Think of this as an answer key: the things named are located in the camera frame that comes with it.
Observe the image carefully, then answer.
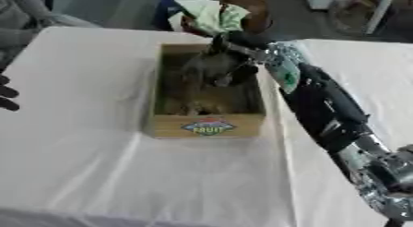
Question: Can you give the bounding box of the grey soft toy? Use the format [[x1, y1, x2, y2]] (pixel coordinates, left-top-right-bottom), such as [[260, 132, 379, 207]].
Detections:
[[179, 51, 245, 88]]

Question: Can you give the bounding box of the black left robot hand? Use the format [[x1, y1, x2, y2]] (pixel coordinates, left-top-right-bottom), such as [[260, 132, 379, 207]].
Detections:
[[0, 75, 23, 113]]

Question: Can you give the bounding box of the brown soft toy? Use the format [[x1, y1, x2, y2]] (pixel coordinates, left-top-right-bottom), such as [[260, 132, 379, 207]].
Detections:
[[162, 95, 231, 116]]

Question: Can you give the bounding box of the brown chair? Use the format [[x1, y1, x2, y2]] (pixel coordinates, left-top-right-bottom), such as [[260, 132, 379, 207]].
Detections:
[[179, 0, 275, 35]]

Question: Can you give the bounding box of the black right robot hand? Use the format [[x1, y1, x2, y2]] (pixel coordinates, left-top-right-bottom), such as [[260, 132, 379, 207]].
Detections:
[[205, 30, 275, 88]]

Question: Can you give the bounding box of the blue bag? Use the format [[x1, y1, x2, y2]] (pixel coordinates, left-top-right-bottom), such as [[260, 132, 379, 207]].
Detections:
[[151, 0, 217, 31]]

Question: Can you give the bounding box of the person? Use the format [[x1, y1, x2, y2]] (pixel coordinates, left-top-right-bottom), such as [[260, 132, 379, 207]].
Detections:
[[0, 0, 103, 70]]

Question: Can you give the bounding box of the pale green white cloth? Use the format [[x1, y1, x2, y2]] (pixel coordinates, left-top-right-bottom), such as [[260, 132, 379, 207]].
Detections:
[[166, 0, 252, 37]]

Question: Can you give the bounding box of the white post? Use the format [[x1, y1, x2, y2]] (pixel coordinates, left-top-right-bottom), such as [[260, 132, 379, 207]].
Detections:
[[364, 0, 404, 35]]

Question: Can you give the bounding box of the tan cardboard box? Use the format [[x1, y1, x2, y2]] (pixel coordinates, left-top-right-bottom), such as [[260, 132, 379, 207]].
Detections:
[[143, 42, 268, 139]]

